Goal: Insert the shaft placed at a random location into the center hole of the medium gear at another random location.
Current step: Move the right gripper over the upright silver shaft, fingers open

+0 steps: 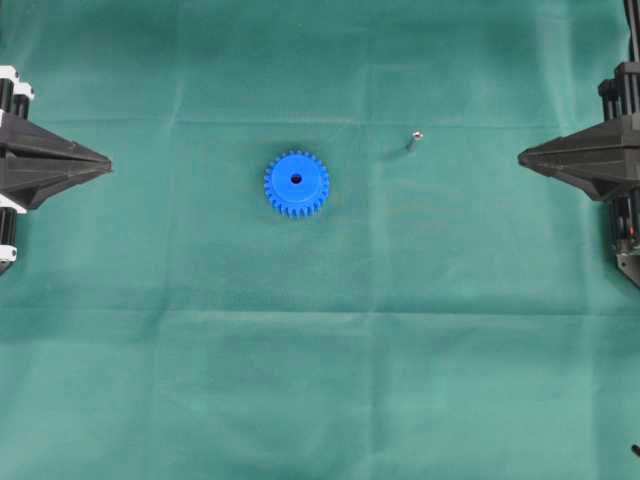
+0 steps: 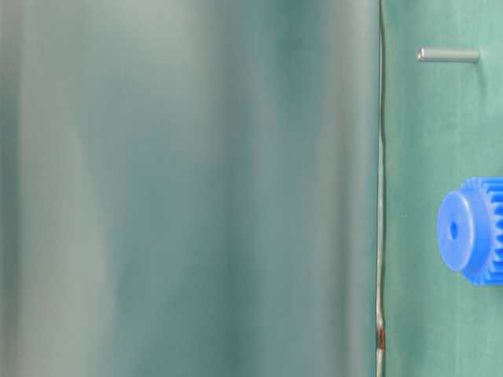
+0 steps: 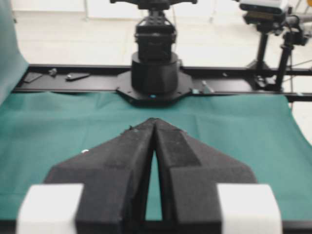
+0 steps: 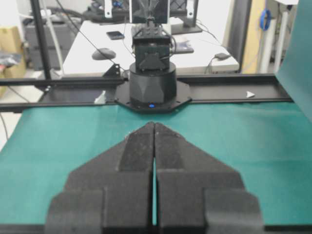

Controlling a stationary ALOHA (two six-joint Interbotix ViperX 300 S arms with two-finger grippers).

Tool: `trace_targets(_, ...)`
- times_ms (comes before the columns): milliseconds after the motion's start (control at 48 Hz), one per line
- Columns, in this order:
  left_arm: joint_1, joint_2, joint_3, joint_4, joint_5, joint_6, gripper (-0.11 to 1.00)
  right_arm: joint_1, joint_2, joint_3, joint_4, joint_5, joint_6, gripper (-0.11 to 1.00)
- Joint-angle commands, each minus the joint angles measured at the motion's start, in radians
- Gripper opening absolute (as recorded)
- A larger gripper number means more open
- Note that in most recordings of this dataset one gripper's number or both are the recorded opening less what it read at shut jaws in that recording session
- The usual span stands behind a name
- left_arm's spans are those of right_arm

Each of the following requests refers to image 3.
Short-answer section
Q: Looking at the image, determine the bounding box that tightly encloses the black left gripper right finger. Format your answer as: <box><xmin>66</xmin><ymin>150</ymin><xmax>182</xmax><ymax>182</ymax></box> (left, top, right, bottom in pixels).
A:
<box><xmin>154</xmin><ymin>119</ymin><xmax>256</xmax><ymax>224</ymax></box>

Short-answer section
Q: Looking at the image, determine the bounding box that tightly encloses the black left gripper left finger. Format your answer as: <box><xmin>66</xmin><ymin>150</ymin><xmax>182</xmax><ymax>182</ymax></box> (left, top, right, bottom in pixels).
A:
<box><xmin>44</xmin><ymin>118</ymin><xmax>155</xmax><ymax>234</ymax></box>

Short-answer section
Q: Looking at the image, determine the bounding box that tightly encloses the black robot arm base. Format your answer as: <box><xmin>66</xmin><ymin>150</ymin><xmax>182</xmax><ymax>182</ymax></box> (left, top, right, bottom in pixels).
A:
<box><xmin>116</xmin><ymin>0</ymin><xmax>193</xmax><ymax>104</ymax></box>

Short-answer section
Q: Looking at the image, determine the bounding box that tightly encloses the green table cloth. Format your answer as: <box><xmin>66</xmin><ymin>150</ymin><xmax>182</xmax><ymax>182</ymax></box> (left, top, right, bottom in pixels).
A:
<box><xmin>0</xmin><ymin>0</ymin><xmax>312</xmax><ymax>221</ymax></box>

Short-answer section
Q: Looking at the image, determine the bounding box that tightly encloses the black mounting rail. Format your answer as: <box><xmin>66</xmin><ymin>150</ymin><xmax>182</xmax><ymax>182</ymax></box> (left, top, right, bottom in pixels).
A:
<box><xmin>14</xmin><ymin>64</ymin><xmax>312</xmax><ymax>105</ymax></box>

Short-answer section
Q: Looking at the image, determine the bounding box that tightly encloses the grey camera on stand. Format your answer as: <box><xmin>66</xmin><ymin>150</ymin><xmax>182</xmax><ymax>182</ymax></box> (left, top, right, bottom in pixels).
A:
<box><xmin>238</xmin><ymin>0</ymin><xmax>289</xmax><ymax>24</ymax></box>

